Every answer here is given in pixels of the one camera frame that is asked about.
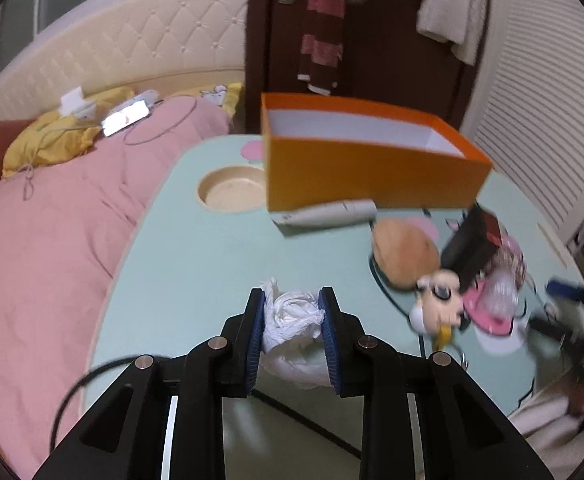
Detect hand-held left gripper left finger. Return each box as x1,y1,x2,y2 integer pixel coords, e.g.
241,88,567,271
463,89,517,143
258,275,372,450
32,286,267,480

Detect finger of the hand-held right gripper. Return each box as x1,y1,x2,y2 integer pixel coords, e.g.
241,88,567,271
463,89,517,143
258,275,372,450
545,280,584,302
528,316,575,343

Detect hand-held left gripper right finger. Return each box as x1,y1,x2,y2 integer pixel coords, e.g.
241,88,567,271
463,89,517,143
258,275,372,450
318,286,555,480

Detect white tissue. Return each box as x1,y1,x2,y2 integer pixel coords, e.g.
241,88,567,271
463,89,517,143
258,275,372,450
259,276,335,392

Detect pink translucent plastic toy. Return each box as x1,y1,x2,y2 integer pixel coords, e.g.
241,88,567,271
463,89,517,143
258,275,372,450
462,239,530,339

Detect dark brown small carton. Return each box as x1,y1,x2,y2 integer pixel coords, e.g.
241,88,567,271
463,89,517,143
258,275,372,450
440,203,505,289

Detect orange cardboard box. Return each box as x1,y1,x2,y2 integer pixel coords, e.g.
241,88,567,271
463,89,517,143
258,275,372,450
260,92,494,214

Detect light green desktop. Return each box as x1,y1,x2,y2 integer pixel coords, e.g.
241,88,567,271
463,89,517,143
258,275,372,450
83,132,584,462

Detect cartoon dog plush toy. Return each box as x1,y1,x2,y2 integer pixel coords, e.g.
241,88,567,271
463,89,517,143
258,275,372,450
409,268,468,352

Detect brown round plush toy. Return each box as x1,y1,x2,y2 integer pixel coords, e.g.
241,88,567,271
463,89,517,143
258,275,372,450
371,218,442,289

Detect white remote control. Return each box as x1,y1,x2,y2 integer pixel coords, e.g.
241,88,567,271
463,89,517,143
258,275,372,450
272,198,379,235

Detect white louvered closet door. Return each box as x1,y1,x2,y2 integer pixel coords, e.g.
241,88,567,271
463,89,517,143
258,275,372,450
458,0,584,247

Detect pink blanket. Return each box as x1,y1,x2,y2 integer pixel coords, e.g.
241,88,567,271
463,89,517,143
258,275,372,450
0,94,233,477

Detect smartphone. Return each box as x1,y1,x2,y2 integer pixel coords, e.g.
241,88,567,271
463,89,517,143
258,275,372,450
100,99,152,138

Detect white power strip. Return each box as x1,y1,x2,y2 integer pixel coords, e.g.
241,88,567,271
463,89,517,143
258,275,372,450
114,88,159,111

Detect yellow blanket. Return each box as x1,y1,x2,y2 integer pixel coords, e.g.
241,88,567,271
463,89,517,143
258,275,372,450
2,82,245,179

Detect white towel on door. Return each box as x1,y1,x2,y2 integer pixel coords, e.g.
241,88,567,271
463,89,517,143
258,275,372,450
381,0,491,67

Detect maroon pink striped scarf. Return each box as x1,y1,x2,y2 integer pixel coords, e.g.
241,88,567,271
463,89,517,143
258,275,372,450
296,0,348,97

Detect white charger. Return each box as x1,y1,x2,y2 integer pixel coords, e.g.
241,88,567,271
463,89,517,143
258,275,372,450
60,86,98,120

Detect dark brown wooden door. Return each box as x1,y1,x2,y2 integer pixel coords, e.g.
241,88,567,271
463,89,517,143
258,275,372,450
246,0,488,137

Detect cream tufted headboard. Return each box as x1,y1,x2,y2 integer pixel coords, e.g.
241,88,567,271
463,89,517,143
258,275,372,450
0,0,251,122

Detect black cable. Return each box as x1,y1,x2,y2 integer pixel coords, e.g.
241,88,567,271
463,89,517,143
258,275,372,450
47,354,173,457

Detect grey charging cable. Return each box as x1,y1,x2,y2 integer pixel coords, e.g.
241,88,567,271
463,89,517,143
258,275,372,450
121,94,198,146

